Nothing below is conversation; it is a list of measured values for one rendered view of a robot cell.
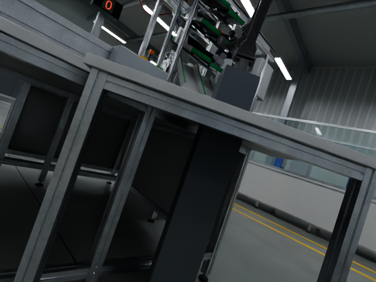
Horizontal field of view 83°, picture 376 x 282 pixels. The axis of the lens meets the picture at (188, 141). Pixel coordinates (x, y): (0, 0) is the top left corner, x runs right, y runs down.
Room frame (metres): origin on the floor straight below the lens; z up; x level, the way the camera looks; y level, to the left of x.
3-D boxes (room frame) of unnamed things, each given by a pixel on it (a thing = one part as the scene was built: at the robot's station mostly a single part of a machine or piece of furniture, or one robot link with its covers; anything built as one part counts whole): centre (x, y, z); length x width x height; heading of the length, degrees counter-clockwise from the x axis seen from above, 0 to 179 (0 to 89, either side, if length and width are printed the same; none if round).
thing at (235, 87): (0.87, -0.11, 0.96); 0.14 x 0.14 x 0.20; 4
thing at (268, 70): (2.57, -0.58, 1.42); 0.30 x 0.09 x 1.13; 131
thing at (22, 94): (2.49, 0.63, 0.43); 2.20 x 0.38 x 0.86; 131
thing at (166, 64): (2.00, 0.41, 1.32); 0.14 x 0.14 x 0.38
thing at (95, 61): (0.92, -0.11, 0.84); 0.90 x 0.70 x 0.03; 94
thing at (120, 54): (0.78, 0.26, 0.93); 0.21 x 0.07 x 0.06; 131
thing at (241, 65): (0.87, -0.11, 1.09); 0.07 x 0.07 x 0.06; 4
